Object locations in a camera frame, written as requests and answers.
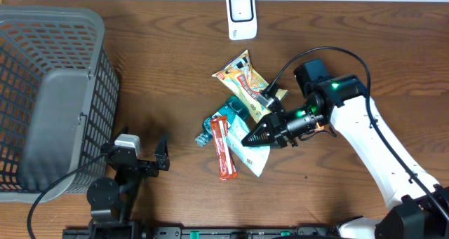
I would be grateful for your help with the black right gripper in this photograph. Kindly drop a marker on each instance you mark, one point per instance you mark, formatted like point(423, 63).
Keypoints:
point(278, 127)

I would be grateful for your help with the grey plastic lattice basket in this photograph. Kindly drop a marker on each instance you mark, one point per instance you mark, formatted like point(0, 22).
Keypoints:
point(59, 94)

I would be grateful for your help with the orange tissue pack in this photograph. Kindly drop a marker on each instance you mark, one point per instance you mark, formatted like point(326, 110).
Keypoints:
point(318, 127)

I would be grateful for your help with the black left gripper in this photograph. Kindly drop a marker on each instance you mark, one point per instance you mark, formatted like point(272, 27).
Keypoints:
point(151, 169)

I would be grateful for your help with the white barcode scanner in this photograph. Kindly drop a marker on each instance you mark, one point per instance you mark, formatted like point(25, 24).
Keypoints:
point(242, 19)

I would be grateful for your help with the mint green snack packet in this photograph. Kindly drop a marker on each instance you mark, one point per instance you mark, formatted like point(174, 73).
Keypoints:
point(255, 158)

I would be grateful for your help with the red white snack bar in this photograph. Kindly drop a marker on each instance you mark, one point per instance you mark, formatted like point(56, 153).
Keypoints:
point(219, 129)

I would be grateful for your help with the yellow chip snack bag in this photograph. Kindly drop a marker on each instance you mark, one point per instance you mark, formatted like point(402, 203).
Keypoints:
point(246, 83)

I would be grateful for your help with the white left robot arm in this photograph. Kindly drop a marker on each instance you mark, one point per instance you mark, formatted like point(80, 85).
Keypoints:
point(112, 199)

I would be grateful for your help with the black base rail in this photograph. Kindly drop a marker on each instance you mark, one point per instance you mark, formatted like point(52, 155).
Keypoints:
point(172, 232)

